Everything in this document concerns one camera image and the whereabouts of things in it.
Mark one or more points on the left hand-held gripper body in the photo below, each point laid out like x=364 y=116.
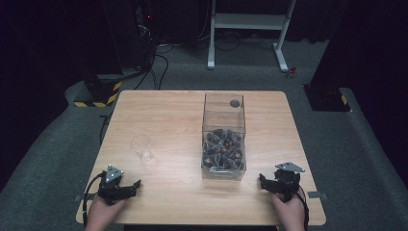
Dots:
x=110 y=187

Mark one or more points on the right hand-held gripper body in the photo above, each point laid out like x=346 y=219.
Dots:
x=287 y=181

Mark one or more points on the grey tape piece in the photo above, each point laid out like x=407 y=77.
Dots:
x=317 y=195
x=79 y=197

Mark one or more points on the clear plastic cup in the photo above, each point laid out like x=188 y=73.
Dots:
x=141 y=147

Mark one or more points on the pile of dark triangular packets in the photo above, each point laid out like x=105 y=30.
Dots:
x=223 y=150

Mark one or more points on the clear plastic box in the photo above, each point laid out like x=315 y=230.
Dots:
x=223 y=112

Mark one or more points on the small red floor object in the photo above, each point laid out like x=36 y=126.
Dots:
x=291 y=73

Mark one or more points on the white metal stand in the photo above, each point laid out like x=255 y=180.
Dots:
x=248 y=21

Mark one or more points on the dark equipment rack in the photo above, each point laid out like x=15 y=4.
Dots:
x=144 y=22

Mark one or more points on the black post base yellow mark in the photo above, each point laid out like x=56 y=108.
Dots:
x=327 y=97

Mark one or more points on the black post with striped base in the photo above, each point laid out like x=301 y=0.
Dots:
x=99 y=89

